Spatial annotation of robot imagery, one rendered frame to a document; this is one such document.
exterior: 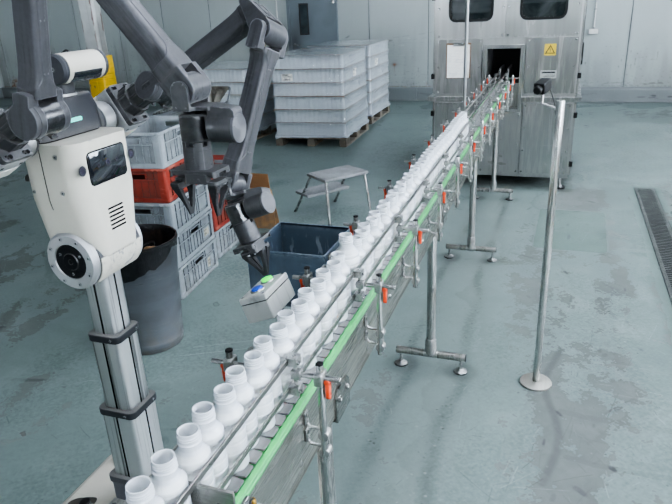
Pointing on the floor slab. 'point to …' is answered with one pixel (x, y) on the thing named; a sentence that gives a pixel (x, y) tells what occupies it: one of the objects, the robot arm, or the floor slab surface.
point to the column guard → (103, 79)
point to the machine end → (497, 28)
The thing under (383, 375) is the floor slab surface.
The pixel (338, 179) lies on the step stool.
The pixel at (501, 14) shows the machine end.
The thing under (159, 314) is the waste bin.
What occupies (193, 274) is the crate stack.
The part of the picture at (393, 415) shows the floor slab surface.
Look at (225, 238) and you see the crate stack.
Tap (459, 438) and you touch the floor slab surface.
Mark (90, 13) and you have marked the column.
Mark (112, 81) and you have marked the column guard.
